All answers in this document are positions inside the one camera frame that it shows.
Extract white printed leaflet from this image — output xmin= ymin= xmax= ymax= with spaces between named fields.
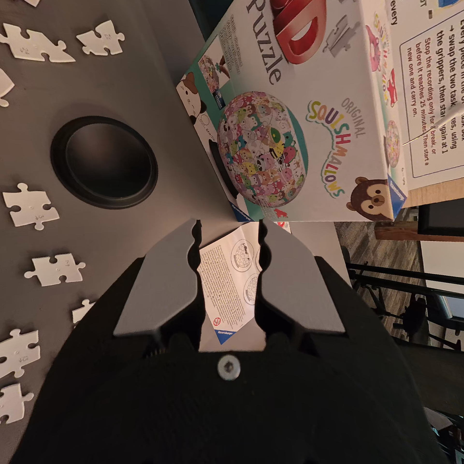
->
xmin=197 ymin=221 xmax=292 ymax=346

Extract wooden bench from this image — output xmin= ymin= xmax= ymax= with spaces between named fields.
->
xmin=374 ymin=220 xmax=464 ymax=242

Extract wooden easel board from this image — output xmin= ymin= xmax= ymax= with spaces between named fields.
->
xmin=406 ymin=176 xmax=464 ymax=209

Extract colourful puzzle box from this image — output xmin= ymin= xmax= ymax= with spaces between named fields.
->
xmin=178 ymin=0 xmax=411 ymax=222

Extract spread of white jigsaw pieces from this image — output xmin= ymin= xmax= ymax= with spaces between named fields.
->
xmin=0 ymin=0 xmax=126 ymax=426

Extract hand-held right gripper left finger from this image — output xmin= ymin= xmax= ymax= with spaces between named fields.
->
xmin=114 ymin=219 xmax=203 ymax=351

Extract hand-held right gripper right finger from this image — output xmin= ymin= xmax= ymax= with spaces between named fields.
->
xmin=258 ymin=219 xmax=346 ymax=351

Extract printed instruction sheet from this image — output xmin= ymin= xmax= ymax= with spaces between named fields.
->
xmin=388 ymin=0 xmax=464 ymax=183

